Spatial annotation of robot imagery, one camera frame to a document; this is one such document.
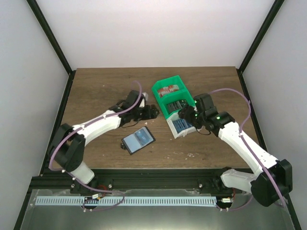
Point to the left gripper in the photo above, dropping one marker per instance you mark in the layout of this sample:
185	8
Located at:
153	115

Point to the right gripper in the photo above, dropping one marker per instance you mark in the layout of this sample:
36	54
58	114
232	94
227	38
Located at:
185	112

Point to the blue credit card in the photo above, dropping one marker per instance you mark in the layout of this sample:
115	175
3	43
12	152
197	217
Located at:
143	136

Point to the black card holder wallet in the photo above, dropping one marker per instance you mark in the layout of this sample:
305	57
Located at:
131	144

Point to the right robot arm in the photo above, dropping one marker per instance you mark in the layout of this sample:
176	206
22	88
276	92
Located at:
270	180

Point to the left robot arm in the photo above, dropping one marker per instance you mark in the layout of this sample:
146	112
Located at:
69	142

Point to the dark green credit cards stack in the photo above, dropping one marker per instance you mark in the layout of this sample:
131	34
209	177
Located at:
177	105

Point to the blue credit cards stack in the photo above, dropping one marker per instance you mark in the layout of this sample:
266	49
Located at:
181	124

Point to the red credit cards stack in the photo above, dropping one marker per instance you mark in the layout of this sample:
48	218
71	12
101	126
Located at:
167	89

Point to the white bin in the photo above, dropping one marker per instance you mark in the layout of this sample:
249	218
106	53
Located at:
174	116

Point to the green bin middle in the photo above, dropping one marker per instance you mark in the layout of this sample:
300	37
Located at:
174	101

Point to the green bin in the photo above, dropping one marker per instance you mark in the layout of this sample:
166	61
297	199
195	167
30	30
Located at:
166	82
174	101

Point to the green bin left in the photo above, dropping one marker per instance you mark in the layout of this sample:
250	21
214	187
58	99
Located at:
166	82

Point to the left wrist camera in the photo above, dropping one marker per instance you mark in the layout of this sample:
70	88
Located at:
144	99

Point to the black aluminium frame rail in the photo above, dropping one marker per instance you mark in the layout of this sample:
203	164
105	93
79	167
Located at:
205	181

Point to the light blue cable duct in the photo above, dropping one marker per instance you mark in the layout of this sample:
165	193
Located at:
193	201

